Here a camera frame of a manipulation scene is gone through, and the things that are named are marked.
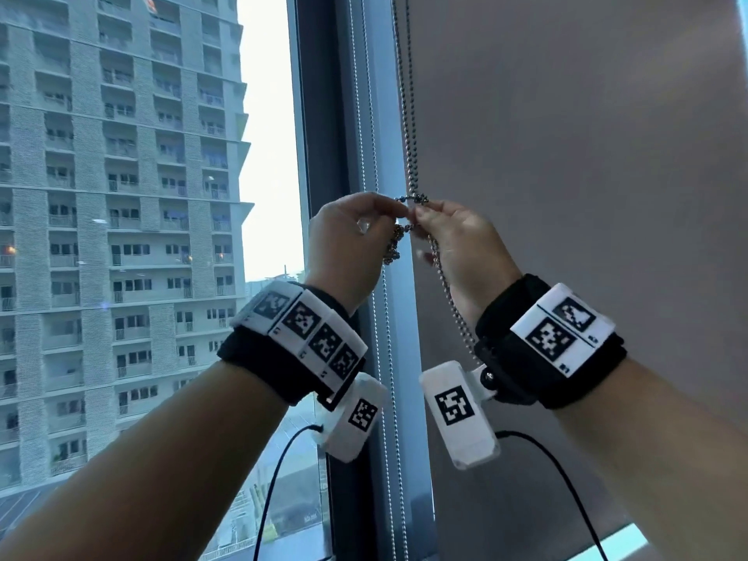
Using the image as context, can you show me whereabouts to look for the grey roller blind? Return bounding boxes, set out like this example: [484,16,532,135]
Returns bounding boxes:
[402,0,748,561]

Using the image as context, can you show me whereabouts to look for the black wristband with marker tags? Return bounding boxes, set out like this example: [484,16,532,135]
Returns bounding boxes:
[475,274,629,411]
[217,279,369,412]

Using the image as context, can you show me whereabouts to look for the person's right hand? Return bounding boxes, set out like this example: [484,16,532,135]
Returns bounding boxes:
[411,199,524,329]

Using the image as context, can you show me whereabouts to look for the dark window frame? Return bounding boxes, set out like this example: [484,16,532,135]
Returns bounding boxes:
[286,0,438,561]

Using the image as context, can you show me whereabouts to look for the person's left forearm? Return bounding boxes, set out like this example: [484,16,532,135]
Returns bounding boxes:
[0,359,328,561]

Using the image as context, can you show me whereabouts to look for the black cable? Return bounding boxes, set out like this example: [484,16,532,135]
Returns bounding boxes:
[252,424,324,561]
[496,430,610,561]

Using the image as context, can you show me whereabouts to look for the grey apartment building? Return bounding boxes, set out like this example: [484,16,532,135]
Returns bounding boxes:
[0,0,256,504]

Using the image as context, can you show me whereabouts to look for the metal bead chain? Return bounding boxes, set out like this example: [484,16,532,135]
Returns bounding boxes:
[383,0,483,365]

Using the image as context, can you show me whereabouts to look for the person's left hand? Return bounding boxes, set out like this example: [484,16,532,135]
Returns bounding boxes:
[305,191,410,317]

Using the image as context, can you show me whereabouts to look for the person's right forearm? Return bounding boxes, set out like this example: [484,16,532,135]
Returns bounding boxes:
[549,344,748,561]

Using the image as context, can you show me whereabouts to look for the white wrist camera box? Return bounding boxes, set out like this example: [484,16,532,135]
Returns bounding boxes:
[418,360,501,471]
[311,372,389,464]

